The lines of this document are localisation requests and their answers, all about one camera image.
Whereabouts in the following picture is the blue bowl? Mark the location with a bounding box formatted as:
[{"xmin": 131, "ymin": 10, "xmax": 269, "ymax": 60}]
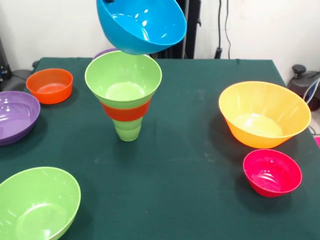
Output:
[{"xmin": 96, "ymin": 0, "xmax": 188, "ymax": 56}]

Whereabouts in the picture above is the small green bowl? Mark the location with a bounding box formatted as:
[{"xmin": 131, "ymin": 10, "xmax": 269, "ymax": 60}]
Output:
[{"xmin": 84, "ymin": 50, "xmax": 163, "ymax": 104}]

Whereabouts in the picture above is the red-orange bowl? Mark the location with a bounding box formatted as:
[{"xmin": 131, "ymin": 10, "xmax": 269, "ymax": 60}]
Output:
[
  {"xmin": 25, "ymin": 68, "xmax": 74, "ymax": 105},
  {"xmin": 100, "ymin": 98, "xmax": 152, "ymax": 123}
]

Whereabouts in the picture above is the green cup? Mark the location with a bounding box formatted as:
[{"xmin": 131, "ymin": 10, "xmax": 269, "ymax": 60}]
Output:
[{"xmin": 111, "ymin": 116, "xmax": 146, "ymax": 143}]

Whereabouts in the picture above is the purple bowl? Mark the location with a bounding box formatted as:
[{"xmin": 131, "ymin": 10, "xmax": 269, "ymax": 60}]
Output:
[
  {"xmin": 92, "ymin": 47, "xmax": 121, "ymax": 62},
  {"xmin": 0, "ymin": 91, "xmax": 41, "ymax": 147}
]

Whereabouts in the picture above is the large green bowl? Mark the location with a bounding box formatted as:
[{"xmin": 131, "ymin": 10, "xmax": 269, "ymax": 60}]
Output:
[{"xmin": 0, "ymin": 166, "xmax": 82, "ymax": 240}]

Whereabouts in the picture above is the black grey base foot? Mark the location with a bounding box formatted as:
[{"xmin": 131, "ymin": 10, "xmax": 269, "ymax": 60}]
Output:
[
  {"xmin": 287, "ymin": 64, "xmax": 320, "ymax": 112},
  {"xmin": 0, "ymin": 69, "xmax": 33, "ymax": 92}
]

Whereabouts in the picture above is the dark green table cloth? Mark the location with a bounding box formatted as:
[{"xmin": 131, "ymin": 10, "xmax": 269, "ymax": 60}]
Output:
[{"xmin": 0, "ymin": 57, "xmax": 320, "ymax": 240}]

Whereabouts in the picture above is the large orange bowl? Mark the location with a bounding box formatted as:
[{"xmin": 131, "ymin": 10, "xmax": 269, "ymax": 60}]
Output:
[{"xmin": 218, "ymin": 80, "xmax": 312, "ymax": 150}]

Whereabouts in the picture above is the pink bowl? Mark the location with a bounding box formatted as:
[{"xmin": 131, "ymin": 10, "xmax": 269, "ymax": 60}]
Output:
[{"xmin": 242, "ymin": 148, "xmax": 303, "ymax": 198}]

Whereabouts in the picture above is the black pedestal column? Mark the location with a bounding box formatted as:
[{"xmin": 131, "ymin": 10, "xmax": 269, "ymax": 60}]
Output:
[{"xmin": 148, "ymin": 0, "xmax": 202, "ymax": 60}]

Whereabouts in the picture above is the black wall cable with plug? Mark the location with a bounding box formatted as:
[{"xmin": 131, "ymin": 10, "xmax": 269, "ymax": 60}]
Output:
[{"xmin": 214, "ymin": 0, "xmax": 232, "ymax": 60}]

